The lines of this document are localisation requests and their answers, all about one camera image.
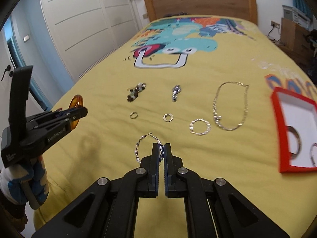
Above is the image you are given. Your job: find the red jewelry box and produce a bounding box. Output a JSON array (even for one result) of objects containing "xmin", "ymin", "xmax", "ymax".
[{"xmin": 270, "ymin": 87, "xmax": 317, "ymax": 174}]

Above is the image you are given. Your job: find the beaded bracelet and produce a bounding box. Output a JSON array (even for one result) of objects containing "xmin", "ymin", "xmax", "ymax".
[{"xmin": 126, "ymin": 82, "xmax": 147, "ymax": 103}]

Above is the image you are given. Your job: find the amber bangle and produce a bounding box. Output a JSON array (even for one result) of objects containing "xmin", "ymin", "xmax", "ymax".
[{"xmin": 69, "ymin": 94, "xmax": 85, "ymax": 131}]

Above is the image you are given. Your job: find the silver pendant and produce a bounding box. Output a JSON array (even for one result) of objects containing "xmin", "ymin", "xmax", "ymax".
[{"xmin": 171, "ymin": 84, "xmax": 183, "ymax": 102}]

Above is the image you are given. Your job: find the charger cable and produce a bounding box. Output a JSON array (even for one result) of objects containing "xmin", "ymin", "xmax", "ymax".
[{"xmin": 267, "ymin": 26, "xmax": 283, "ymax": 45}]

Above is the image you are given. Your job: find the person's left forearm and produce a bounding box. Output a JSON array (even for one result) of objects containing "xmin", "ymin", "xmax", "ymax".
[{"xmin": 0, "ymin": 192, "xmax": 27, "ymax": 232}]

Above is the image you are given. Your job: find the silver chain necklace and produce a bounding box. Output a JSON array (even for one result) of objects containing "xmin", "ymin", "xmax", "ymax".
[{"xmin": 212, "ymin": 81, "xmax": 251, "ymax": 131}]

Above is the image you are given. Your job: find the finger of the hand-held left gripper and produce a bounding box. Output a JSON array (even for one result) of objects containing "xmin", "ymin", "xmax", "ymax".
[
  {"xmin": 28, "ymin": 108, "xmax": 73, "ymax": 130},
  {"xmin": 25, "ymin": 107, "xmax": 89, "ymax": 152}
]

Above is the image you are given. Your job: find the person's left hand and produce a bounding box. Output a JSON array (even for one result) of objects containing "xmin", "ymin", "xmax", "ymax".
[{"xmin": 0, "ymin": 154, "xmax": 50, "ymax": 205}]

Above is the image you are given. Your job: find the wooden drawer cabinet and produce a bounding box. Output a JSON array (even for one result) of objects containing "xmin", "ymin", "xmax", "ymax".
[{"xmin": 280, "ymin": 17, "xmax": 315, "ymax": 65}]

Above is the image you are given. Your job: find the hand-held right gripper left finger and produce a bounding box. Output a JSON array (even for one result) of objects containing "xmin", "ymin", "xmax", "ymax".
[{"xmin": 31, "ymin": 142, "xmax": 161, "ymax": 238}]

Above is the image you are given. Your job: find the wooden headboard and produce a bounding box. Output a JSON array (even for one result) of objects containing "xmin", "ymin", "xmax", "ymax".
[{"xmin": 144, "ymin": 0, "xmax": 258, "ymax": 25}]

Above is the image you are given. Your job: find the black door handle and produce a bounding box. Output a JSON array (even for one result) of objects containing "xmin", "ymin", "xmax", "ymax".
[{"xmin": 1, "ymin": 65, "xmax": 12, "ymax": 80}]

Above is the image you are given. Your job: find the dark bangle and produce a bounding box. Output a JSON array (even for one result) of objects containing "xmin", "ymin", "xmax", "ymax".
[{"xmin": 286, "ymin": 126, "xmax": 303, "ymax": 160}]

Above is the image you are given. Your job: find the white door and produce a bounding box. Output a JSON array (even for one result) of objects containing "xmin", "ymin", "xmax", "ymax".
[{"xmin": 0, "ymin": 28, "xmax": 16, "ymax": 97}]

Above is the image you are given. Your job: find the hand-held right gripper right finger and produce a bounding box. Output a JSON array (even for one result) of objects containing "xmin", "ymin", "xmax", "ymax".
[{"xmin": 163, "ymin": 142, "xmax": 290, "ymax": 238}]

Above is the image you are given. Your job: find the twisted silver hoop earring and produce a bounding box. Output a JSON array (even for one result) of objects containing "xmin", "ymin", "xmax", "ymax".
[{"xmin": 134, "ymin": 133, "xmax": 165, "ymax": 165}]

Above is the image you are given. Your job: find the white wardrobe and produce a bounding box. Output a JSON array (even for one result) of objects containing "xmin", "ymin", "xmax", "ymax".
[{"xmin": 38, "ymin": 0, "xmax": 142, "ymax": 80}]

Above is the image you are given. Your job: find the silver bangle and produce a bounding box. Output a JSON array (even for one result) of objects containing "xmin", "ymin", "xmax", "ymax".
[{"xmin": 309, "ymin": 143, "xmax": 317, "ymax": 168}]

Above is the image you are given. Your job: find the white printer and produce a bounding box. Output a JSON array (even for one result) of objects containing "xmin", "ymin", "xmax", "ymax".
[{"xmin": 282, "ymin": 5, "xmax": 310, "ymax": 28}]

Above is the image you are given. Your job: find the teal curtain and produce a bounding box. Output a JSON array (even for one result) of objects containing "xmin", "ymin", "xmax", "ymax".
[{"xmin": 292, "ymin": 0, "xmax": 313, "ymax": 16}]

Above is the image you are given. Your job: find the yellow printed blanket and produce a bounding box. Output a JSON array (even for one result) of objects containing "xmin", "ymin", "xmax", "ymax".
[{"xmin": 33, "ymin": 15, "xmax": 317, "ymax": 238}]

